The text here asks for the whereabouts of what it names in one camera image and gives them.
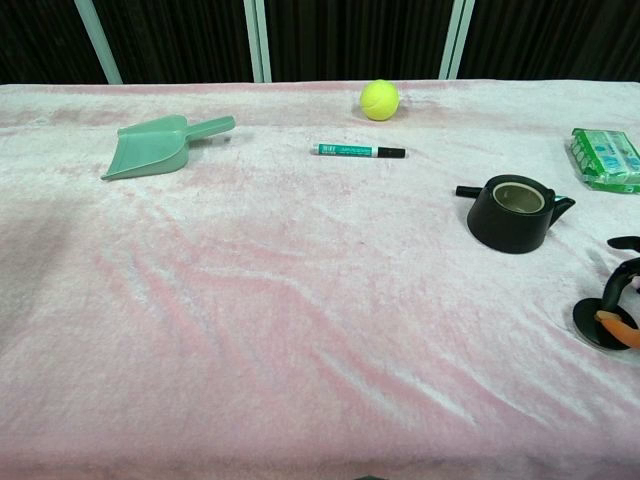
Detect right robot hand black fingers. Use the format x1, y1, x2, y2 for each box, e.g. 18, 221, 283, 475
594, 235, 640, 347

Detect black teapot lid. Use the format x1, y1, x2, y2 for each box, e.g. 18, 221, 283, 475
572, 297, 640, 353

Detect black teapot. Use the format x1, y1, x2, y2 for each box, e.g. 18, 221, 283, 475
455, 174, 577, 255

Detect green tissue pack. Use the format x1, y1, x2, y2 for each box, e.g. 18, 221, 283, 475
566, 127, 640, 194

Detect teal marker pen black cap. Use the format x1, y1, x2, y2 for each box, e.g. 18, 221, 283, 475
312, 142, 408, 160

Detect yellow tennis ball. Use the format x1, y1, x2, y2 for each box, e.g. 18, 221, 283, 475
359, 79, 401, 122

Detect pink plush table cloth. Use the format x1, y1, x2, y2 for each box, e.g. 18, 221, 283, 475
0, 78, 640, 480

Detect green plastic dustpan scoop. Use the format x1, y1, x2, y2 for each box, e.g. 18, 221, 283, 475
100, 114, 237, 182

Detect dark pleated curtain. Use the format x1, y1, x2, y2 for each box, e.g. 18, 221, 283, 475
0, 0, 640, 86

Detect pale green frame post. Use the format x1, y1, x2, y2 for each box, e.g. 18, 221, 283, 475
243, 0, 274, 84
439, 0, 476, 81
74, 0, 124, 86

